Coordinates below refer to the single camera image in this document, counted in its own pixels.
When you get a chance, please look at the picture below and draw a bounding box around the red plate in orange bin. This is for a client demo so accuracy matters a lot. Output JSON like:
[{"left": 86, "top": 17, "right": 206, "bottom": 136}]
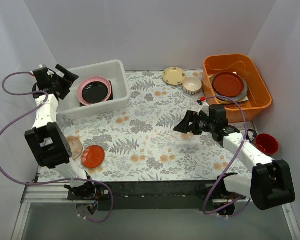
[{"left": 212, "top": 72, "right": 244, "bottom": 97}]

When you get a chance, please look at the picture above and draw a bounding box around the clear glass floral plate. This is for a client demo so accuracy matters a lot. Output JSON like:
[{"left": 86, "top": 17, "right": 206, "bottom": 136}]
[{"left": 66, "top": 136, "right": 83, "bottom": 161}]

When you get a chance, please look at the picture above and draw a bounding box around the small red round plate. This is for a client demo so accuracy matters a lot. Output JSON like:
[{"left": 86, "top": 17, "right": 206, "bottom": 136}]
[{"left": 81, "top": 145, "right": 105, "bottom": 169}]

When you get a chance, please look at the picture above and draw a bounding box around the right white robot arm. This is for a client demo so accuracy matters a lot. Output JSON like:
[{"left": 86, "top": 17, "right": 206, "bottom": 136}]
[{"left": 173, "top": 104, "right": 296, "bottom": 211}]

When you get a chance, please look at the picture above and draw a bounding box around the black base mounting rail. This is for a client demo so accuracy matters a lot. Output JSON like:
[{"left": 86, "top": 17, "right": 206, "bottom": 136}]
[{"left": 67, "top": 179, "right": 248, "bottom": 213}]

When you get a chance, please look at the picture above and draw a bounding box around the pink round plate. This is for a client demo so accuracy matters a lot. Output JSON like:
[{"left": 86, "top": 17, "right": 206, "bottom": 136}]
[{"left": 77, "top": 76, "right": 109, "bottom": 104}]

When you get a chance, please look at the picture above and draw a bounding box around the floral patterned table mat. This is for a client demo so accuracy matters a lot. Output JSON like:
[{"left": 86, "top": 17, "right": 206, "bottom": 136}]
[{"left": 57, "top": 71, "right": 251, "bottom": 182}]

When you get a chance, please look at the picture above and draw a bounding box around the white plastic bin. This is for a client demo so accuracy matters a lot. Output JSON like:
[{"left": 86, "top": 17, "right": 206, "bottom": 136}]
[{"left": 57, "top": 59, "right": 131, "bottom": 120}]

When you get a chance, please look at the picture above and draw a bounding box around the grey plate in orange bin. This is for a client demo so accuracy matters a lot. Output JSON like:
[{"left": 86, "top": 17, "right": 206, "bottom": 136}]
[{"left": 210, "top": 72, "right": 248, "bottom": 102}]

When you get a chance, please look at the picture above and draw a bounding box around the white ceramic bowl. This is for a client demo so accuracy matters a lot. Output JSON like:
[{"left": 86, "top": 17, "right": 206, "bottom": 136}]
[{"left": 182, "top": 76, "right": 202, "bottom": 95}]

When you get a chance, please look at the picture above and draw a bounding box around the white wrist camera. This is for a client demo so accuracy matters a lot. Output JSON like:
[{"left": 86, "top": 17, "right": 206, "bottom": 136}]
[
  {"left": 38, "top": 64, "right": 55, "bottom": 76},
  {"left": 197, "top": 97, "right": 209, "bottom": 116}
]

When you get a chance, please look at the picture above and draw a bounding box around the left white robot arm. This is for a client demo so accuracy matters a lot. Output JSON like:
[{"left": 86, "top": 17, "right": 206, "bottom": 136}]
[{"left": 24, "top": 64, "right": 97, "bottom": 200}]

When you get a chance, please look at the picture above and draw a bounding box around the orange plastic bin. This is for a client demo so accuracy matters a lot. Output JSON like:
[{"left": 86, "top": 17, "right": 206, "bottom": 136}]
[{"left": 201, "top": 53, "right": 272, "bottom": 122}]

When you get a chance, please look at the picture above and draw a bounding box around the small cream floral plate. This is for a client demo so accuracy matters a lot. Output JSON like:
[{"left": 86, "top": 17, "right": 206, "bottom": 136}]
[{"left": 162, "top": 67, "right": 187, "bottom": 86}]

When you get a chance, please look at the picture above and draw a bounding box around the black round plate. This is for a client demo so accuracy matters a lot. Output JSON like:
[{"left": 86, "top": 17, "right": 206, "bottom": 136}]
[{"left": 81, "top": 81, "right": 111, "bottom": 104}]

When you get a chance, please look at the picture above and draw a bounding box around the yellow plate in orange bin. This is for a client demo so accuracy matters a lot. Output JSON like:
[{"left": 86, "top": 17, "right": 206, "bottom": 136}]
[{"left": 216, "top": 97, "right": 234, "bottom": 105}]

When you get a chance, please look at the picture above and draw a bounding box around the red black skull mug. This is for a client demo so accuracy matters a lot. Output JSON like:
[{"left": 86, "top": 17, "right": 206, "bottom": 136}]
[{"left": 247, "top": 129, "right": 280, "bottom": 156}]

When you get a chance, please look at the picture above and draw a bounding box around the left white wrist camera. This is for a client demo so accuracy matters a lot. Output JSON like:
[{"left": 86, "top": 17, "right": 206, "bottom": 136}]
[{"left": 38, "top": 64, "right": 55, "bottom": 76}]

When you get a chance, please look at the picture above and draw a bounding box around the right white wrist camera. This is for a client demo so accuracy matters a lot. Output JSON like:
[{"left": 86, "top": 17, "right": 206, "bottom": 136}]
[{"left": 197, "top": 97, "right": 209, "bottom": 116}]

